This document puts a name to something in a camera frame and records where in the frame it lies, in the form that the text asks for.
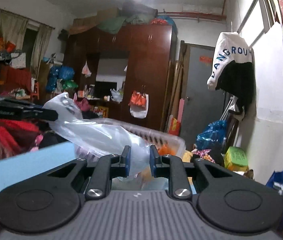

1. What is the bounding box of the clear plastic bag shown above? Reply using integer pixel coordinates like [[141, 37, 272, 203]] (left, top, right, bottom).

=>
[[43, 93, 150, 179]]

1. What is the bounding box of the orange bottle cap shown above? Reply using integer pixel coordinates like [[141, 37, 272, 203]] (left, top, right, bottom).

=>
[[158, 145, 176, 156]]

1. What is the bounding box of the clear plastic slotted basket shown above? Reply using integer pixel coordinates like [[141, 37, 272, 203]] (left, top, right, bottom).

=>
[[95, 118, 186, 159]]

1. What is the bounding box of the blue plastic bag by door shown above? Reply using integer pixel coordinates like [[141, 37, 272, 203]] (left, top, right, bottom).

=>
[[195, 120, 227, 150]]

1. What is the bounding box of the light blue table mat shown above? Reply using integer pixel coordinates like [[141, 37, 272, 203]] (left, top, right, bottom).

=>
[[0, 142, 76, 191]]

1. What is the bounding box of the orange white bag on wardrobe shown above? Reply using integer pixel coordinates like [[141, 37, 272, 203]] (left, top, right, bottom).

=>
[[128, 91, 149, 119]]

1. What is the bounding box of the grey metal door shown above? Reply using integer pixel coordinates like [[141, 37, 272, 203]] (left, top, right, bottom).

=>
[[180, 44, 225, 151]]

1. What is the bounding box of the green yellow box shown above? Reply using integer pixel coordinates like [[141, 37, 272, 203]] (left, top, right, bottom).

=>
[[224, 146, 248, 172]]

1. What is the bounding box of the dark red wooden wardrobe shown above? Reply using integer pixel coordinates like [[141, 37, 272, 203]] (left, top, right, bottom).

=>
[[63, 24, 177, 131]]

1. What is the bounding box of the black hanging garment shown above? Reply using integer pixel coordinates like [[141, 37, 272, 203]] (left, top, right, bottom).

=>
[[216, 61, 255, 114]]

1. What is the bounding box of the metal clothes rail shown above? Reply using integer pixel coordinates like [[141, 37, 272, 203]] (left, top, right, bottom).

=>
[[237, 0, 265, 46]]

